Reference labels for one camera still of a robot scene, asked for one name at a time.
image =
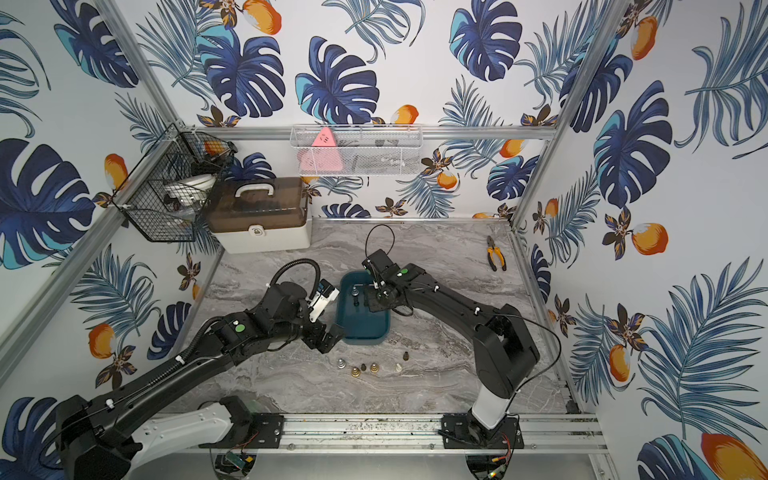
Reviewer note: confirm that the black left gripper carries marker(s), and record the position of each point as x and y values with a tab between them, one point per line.
327	335

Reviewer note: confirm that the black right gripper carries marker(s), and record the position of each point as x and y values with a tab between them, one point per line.
372	304

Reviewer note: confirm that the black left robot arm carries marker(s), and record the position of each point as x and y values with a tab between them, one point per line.
111	435

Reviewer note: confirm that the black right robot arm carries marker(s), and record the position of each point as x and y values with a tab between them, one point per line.
504	350

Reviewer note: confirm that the teal plastic storage box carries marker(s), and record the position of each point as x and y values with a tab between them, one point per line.
361	327

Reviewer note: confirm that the white storage case brown lid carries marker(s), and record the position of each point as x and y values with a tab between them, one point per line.
254	216

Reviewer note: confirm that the orange black pliers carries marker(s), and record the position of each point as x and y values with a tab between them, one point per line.
495	258

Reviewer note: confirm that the pink triangle card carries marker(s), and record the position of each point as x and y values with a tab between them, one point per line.
322	156

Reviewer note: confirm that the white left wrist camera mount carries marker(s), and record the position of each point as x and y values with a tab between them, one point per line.
325	294

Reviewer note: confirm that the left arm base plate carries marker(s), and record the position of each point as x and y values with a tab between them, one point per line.
260	431

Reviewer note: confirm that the white mesh wall shelf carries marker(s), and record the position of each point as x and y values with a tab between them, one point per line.
368	150

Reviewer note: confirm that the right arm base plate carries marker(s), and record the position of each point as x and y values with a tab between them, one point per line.
480	431

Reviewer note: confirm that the black wire basket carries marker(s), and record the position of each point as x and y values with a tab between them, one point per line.
164	196

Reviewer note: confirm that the aluminium front rail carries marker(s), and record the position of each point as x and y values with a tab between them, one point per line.
294	434

